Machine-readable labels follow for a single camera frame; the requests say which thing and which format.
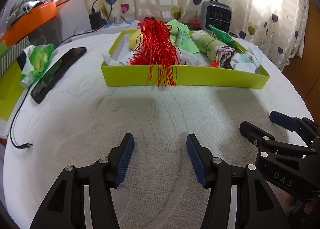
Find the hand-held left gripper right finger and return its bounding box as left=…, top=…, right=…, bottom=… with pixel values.
left=187, top=133, right=292, bottom=229

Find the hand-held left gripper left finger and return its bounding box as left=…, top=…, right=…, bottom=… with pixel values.
left=30, top=133, right=134, bottom=229

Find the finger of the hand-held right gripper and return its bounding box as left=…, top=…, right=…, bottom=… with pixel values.
left=269, top=110, right=320, bottom=149
left=239, top=121, right=313, bottom=156

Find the small pale blue sock bundle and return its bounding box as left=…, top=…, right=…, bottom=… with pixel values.
left=230, top=46, right=263, bottom=73

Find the lime green cardboard box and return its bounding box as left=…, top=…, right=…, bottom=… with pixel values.
left=101, top=29, right=271, bottom=90

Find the green towel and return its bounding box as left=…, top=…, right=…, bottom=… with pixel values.
left=191, top=30, right=237, bottom=69

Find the green foil packet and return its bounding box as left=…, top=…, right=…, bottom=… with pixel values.
left=209, top=24, right=237, bottom=44

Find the white sock bundle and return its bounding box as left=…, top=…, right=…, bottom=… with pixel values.
left=102, top=49, right=140, bottom=65

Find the red tassel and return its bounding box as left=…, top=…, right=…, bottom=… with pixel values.
left=128, top=17, right=182, bottom=87

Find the green cloth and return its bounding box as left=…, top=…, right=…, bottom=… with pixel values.
left=166, top=19, right=200, bottom=57

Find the yellow sponge with green scourer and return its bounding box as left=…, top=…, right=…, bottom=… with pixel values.
left=129, top=29, right=144, bottom=50

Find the wooden wardrobe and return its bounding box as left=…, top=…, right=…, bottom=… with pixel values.
left=299, top=0, right=320, bottom=109

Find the black smartphone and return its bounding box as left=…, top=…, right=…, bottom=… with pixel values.
left=30, top=47, right=87, bottom=104

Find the small grey fan heater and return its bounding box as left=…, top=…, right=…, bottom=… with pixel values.
left=201, top=0, right=233, bottom=34

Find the green tissue packet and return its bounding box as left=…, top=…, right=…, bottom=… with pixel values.
left=20, top=44, right=55, bottom=88

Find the white and blue power strip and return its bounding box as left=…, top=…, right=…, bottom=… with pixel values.
left=84, top=19, right=140, bottom=35

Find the black charger adapter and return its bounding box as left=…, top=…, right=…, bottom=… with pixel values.
left=89, top=11, right=103, bottom=30

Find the black patterned box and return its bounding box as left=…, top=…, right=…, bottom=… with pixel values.
left=25, top=16, right=63, bottom=49

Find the orange tray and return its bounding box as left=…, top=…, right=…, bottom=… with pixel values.
left=0, top=1, right=57, bottom=47

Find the black charger cable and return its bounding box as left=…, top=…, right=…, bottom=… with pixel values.
left=10, top=0, right=114, bottom=150

